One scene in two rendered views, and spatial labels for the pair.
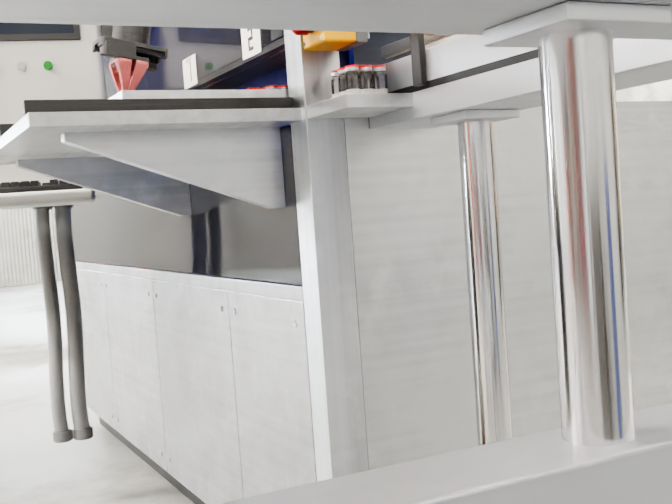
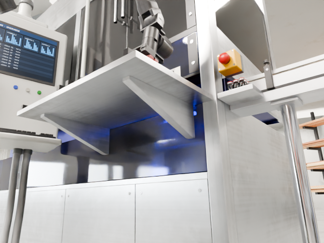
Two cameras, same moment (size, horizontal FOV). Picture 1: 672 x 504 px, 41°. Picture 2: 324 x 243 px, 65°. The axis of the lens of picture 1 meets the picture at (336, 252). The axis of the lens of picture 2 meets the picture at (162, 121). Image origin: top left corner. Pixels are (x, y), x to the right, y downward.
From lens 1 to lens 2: 0.90 m
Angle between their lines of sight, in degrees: 31
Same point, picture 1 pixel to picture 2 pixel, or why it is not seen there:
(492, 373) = (311, 208)
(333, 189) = (223, 129)
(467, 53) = (303, 73)
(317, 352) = (220, 201)
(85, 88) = not seen: hidden behind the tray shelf
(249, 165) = (185, 116)
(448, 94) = (290, 89)
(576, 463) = not seen: outside the picture
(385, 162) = (234, 124)
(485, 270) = (303, 161)
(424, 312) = (246, 188)
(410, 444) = not seen: outside the picture
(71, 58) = (49, 92)
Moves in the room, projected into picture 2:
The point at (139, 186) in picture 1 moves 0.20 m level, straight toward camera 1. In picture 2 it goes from (91, 137) to (109, 128)
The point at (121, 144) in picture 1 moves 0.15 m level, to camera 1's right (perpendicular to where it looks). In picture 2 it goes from (148, 89) to (190, 96)
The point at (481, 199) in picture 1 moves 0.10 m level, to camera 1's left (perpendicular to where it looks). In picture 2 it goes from (298, 133) to (276, 130)
